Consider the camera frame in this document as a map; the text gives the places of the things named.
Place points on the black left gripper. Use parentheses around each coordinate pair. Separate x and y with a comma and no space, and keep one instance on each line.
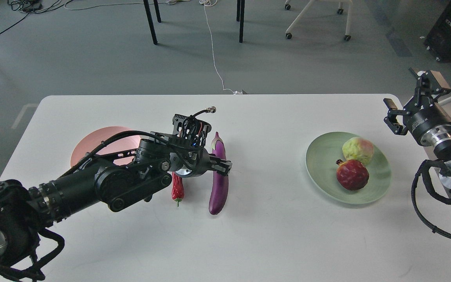
(202,163)

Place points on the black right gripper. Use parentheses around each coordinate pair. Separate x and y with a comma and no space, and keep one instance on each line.
(427,121)

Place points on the purple eggplant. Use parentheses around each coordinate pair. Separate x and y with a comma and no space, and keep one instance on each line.
(220,185)

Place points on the red chili pepper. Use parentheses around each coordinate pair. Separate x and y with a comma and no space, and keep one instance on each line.
(177,192)

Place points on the green pink peach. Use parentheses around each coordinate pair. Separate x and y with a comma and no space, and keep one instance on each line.
(358,148)

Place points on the red pomegranate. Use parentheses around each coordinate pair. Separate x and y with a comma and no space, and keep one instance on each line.
(352,174)

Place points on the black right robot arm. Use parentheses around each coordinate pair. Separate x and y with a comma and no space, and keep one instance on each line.
(436,176)

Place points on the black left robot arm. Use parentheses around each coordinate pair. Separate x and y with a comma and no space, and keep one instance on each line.
(127,168)

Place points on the white rolling chair base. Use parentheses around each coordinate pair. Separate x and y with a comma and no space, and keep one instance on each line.
(308,15)

